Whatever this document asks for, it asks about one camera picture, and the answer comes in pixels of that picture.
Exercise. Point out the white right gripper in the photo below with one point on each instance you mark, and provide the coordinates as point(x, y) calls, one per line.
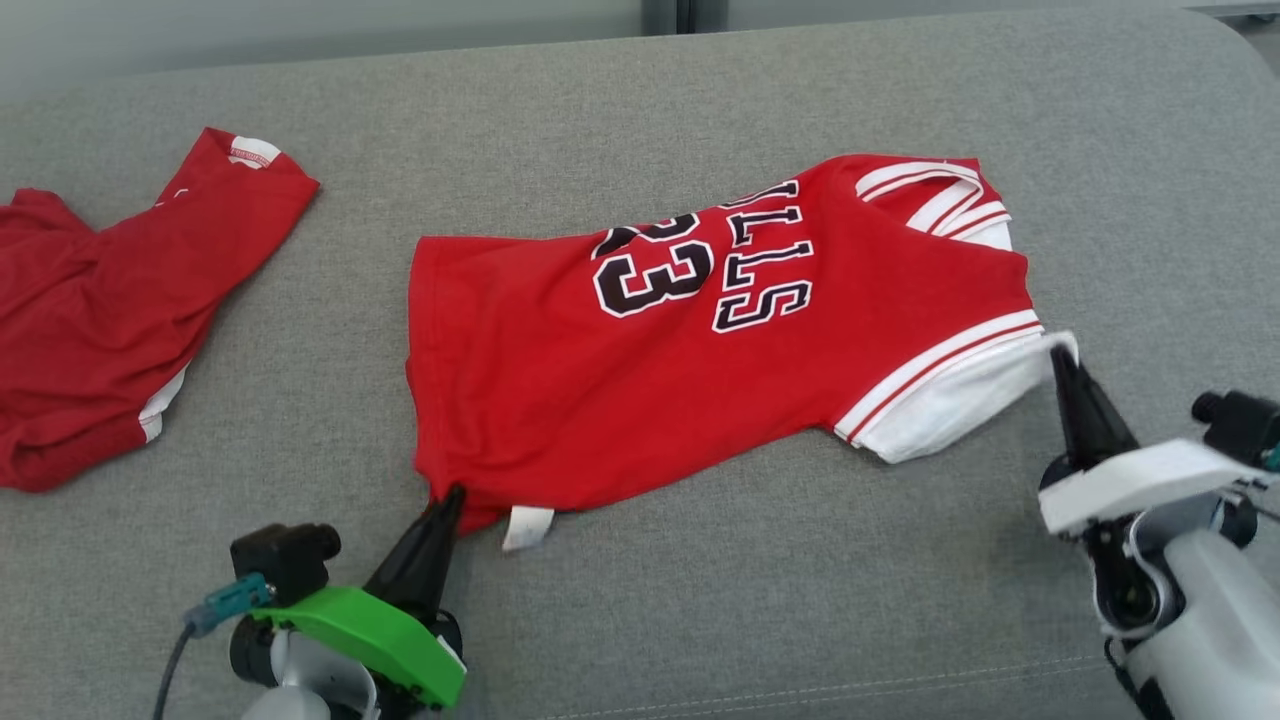
point(1140, 485)

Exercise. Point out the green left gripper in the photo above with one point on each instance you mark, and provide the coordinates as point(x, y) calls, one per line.
point(370, 630)

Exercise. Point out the red basketball jersey white trim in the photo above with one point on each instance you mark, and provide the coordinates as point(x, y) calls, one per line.
point(600, 400)

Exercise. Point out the red shorts with white stripes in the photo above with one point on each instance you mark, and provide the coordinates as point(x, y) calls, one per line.
point(100, 320)

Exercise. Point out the grey fabric sofa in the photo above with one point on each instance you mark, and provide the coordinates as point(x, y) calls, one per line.
point(700, 600)

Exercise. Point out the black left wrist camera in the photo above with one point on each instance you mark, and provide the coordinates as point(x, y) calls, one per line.
point(285, 560)

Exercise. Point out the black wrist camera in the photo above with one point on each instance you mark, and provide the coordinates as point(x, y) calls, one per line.
point(285, 560)
point(1240, 425)

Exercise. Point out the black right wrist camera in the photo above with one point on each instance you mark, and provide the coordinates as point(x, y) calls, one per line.
point(1240, 425)

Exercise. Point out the grey partition base rail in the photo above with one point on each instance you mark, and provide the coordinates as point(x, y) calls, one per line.
point(1240, 7)

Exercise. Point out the grey partition post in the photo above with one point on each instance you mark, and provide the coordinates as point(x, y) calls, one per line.
point(665, 15)

